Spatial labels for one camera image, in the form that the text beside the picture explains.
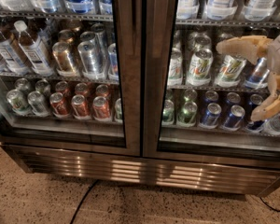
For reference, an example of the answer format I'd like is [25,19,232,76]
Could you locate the green silver can left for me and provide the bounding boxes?
[7,90,31,115]

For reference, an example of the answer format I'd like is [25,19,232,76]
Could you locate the green can lower shelf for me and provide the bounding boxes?
[177,102,198,127]

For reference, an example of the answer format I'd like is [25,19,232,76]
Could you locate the black cable at right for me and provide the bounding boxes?
[259,196,280,213]

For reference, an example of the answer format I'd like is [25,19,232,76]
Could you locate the fridge glass door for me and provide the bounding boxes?
[0,0,141,156]
[143,0,280,171]

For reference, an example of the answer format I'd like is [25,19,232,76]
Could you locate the silver soda can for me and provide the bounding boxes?
[77,41,105,79]

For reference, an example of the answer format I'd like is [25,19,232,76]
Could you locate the white green can right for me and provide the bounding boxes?
[215,55,246,88]

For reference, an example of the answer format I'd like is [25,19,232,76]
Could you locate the red soda can left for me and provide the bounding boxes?
[49,92,71,118]

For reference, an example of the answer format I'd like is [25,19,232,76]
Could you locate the brown tea bottle right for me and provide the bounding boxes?
[14,21,54,77]

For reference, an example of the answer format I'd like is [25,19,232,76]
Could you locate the white green can centre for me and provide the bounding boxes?
[187,49,213,86]

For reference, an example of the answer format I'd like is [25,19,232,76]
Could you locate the red soda can right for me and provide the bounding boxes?
[92,96,111,119]

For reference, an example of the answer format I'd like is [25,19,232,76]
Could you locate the blue can lower right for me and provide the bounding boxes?
[222,105,245,131]

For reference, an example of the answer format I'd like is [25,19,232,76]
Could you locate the red soda can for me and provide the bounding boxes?
[49,92,71,118]
[71,94,91,119]
[92,96,111,119]

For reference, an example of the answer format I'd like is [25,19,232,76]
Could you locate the steel fridge base grille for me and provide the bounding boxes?
[0,143,280,197]

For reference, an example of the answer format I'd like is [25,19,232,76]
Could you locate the gold soda can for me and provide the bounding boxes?
[52,41,79,77]

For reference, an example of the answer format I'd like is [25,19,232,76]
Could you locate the blue can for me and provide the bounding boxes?
[222,105,245,131]
[199,103,221,129]

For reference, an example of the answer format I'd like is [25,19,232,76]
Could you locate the black floor cable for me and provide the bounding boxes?
[69,179,101,224]

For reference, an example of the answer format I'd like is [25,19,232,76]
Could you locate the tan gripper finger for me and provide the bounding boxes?
[216,35,273,64]
[251,72,280,121]

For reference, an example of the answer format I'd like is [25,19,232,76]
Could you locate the brown tea bottle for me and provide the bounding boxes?
[14,21,54,77]
[0,25,30,75]

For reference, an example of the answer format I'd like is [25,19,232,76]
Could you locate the brown tea bottle left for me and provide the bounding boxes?
[0,25,30,75]

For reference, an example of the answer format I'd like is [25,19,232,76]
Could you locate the blue can lower left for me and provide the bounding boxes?
[199,103,221,129]

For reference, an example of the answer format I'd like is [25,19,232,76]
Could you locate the red soda can middle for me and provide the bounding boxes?
[71,94,91,119]

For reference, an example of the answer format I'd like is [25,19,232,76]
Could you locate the white green can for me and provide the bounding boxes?
[215,55,246,88]
[187,49,213,86]

